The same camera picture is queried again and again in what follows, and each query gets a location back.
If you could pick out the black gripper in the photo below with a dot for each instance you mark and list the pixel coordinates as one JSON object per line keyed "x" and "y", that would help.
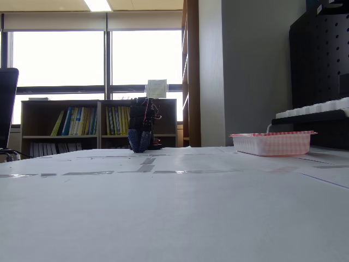
{"x": 138, "y": 134}

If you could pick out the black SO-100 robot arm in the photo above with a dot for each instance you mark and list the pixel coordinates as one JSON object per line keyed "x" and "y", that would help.
{"x": 156, "y": 146}

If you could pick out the white paper sign stand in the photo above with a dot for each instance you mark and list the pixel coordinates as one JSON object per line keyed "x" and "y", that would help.
{"x": 156, "y": 88}

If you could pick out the low wooden bookshelf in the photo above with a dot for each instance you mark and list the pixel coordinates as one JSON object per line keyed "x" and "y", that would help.
{"x": 41, "y": 120}

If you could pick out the flat paper stack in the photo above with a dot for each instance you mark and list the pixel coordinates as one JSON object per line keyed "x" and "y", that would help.
{"x": 38, "y": 98}

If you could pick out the narrow beige roller blind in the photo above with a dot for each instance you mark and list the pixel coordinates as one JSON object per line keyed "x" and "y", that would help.
{"x": 144, "y": 21}

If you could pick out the red checked paper tray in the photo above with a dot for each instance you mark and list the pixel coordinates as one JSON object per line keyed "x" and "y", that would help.
{"x": 272, "y": 144}

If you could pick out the black office chair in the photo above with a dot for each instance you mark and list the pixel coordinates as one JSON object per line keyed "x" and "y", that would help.
{"x": 6, "y": 103}

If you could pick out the ceiling light panel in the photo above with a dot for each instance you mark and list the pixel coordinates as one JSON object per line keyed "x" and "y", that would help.
{"x": 97, "y": 5}

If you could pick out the white power strip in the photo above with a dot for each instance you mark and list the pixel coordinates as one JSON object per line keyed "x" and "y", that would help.
{"x": 313, "y": 109}

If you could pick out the black metal shelf ledge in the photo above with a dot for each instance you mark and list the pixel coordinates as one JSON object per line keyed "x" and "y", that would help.
{"x": 321, "y": 120}

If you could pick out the black pegboard panel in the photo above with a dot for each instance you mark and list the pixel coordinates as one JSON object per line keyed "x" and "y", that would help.
{"x": 316, "y": 62}

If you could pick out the black power adapter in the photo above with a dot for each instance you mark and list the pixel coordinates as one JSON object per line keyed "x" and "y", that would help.
{"x": 344, "y": 86}

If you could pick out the dark storage box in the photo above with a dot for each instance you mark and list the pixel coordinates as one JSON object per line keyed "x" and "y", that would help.
{"x": 327, "y": 5}

